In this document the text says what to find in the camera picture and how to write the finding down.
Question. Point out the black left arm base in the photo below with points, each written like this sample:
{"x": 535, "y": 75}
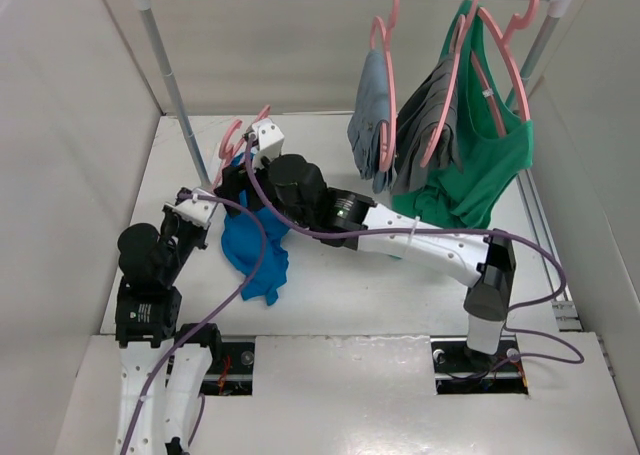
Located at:
{"x": 232, "y": 374}

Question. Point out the green tank top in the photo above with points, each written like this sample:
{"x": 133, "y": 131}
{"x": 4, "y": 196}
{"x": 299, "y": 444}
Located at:
{"x": 465, "y": 198}

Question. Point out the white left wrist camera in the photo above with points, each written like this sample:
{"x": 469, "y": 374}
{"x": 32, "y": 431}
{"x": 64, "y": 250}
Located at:
{"x": 195, "y": 206}

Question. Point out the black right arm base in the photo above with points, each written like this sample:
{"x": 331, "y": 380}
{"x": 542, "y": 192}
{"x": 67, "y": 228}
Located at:
{"x": 458, "y": 370}

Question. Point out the pink hanger with denim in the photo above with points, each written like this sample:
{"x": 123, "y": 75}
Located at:
{"x": 383, "y": 30}

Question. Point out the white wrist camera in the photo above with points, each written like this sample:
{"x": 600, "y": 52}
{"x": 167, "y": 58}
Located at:
{"x": 195, "y": 206}
{"x": 270, "y": 140}

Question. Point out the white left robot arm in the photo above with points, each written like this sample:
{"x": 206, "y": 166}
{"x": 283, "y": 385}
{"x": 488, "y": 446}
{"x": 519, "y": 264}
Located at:
{"x": 162, "y": 363}

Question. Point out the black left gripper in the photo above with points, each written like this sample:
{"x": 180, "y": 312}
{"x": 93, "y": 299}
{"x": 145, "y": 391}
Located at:
{"x": 202, "y": 242}

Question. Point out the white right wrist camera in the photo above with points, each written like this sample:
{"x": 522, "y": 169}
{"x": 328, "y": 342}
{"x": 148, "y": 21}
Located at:
{"x": 270, "y": 140}

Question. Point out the light blue denim garment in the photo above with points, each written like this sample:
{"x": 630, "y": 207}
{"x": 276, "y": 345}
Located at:
{"x": 364, "y": 126}

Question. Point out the pink hanger with green top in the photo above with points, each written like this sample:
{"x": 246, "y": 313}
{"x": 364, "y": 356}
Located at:
{"x": 502, "y": 41}

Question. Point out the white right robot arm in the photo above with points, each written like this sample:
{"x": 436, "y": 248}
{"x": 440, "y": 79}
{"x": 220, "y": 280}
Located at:
{"x": 485, "y": 264}

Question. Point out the blue t shirt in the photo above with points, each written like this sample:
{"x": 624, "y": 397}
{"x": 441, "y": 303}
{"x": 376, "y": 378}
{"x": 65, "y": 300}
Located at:
{"x": 241, "y": 244}

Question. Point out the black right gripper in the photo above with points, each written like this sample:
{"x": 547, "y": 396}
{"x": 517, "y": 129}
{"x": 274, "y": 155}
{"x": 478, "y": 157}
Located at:
{"x": 233, "y": 177}

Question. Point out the pink hanger with grey garment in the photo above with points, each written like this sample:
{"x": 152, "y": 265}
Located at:
{"x": 463, "y": 24}

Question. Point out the grey garment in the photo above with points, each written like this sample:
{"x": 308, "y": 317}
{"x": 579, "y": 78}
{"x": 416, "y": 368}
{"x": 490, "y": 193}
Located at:
{"x": 415, "y": 123}

